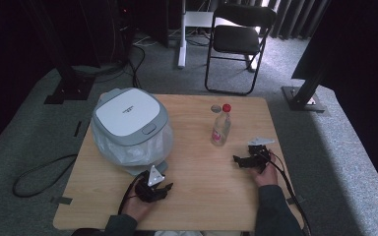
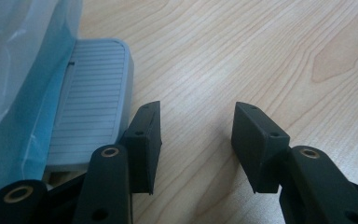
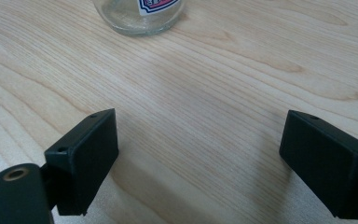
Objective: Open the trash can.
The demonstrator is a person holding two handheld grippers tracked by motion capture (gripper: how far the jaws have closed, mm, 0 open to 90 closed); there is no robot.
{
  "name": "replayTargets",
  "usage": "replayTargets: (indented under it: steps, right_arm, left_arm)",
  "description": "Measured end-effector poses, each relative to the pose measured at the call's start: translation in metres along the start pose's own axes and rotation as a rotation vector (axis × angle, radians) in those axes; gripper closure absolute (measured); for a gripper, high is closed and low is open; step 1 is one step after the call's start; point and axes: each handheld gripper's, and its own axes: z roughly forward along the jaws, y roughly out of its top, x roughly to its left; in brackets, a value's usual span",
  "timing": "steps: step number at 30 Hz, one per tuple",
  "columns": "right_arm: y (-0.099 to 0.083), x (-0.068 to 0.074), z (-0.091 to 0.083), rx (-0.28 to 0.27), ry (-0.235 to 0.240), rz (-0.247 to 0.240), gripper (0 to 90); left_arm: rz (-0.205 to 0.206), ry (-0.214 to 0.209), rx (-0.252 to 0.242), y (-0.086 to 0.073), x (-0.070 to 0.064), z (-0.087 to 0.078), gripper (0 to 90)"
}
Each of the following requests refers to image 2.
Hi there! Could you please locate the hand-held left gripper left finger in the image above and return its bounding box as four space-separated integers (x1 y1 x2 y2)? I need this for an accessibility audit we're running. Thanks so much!
118 100 163 196

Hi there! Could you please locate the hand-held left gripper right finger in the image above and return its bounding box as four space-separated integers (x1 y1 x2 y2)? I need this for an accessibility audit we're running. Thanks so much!
230 101 291 194

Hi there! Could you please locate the grey ribbed bin pedal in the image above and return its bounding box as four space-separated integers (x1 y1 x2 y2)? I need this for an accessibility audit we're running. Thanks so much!
43 38 135 174

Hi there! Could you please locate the clear plastic bag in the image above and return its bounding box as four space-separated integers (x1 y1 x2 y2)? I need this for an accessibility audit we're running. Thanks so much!
0 0 76 209

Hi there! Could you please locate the translucent white plastic bag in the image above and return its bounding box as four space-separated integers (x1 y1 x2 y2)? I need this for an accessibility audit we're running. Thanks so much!
0 0 84 147

